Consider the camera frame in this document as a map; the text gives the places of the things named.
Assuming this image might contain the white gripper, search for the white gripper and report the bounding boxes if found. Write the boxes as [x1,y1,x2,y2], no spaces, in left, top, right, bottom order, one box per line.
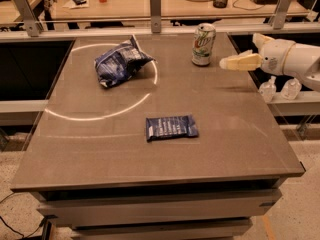
[219,33,295,75]

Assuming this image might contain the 7up soda can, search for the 7up soda can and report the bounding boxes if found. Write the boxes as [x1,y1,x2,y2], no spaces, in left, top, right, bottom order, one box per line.
[192,23,216,66]

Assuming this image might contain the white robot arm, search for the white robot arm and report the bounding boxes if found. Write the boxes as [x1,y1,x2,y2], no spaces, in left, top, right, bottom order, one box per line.
[219,33,320,91]

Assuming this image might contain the clear sanitizer bottle left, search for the clear sanitizer bottle left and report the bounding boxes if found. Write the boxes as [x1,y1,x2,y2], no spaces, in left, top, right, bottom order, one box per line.
[259,76,276,102]

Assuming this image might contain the clear sanitizer bottle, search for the clear sanitizer bottle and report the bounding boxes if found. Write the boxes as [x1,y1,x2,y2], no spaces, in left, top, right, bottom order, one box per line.
[281,78,302,100]
[259,76,276,102]

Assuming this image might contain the clear sanitizer bottle right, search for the clear sanitizer bottle right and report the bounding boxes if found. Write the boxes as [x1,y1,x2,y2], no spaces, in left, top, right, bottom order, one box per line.
[281,78,302,100]

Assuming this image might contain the black mesh pen cup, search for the black mesh pen cup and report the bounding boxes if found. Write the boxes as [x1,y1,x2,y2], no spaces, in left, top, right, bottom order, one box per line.
[213,0,228,8]

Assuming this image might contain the flat blue snack packet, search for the flat blue snack packet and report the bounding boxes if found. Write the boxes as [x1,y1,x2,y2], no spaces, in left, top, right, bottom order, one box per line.
[146,115,199,142]

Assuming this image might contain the crumpled blue chip bag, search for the crumpled blue chip bag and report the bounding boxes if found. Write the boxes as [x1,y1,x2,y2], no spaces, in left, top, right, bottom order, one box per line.
[94,35,154,88]

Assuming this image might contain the background wooden desk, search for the background wooden desk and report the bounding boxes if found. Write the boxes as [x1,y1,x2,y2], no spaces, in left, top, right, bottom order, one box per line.
[51,0,276,21]

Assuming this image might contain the grey table drawer base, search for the grey table drawer base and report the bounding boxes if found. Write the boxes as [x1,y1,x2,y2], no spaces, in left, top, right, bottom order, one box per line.
[38,189,281,240]

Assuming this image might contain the right metal rail bracket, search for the right metal rail bracket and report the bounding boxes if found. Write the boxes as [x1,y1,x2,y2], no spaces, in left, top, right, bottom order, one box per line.
[269,0,293,30]

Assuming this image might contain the metal rail bracket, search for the metal rail bracket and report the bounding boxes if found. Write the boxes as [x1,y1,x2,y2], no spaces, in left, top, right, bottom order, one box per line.
[269,0,293,30]
[150,0,161,33]
[13,0,43,37]

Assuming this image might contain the middle metal rail bracket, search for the middle metal rail bracket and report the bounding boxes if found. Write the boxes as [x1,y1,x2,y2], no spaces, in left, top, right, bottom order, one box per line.
[150,0,161,33]

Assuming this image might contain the left metal rail bracket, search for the left metal rail bracket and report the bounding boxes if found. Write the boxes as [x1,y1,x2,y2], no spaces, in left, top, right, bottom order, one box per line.
[13,0,43,37]

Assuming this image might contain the black floor cable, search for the black floor cable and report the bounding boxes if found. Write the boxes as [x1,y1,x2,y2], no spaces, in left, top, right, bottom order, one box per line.
[0,192,48,240]

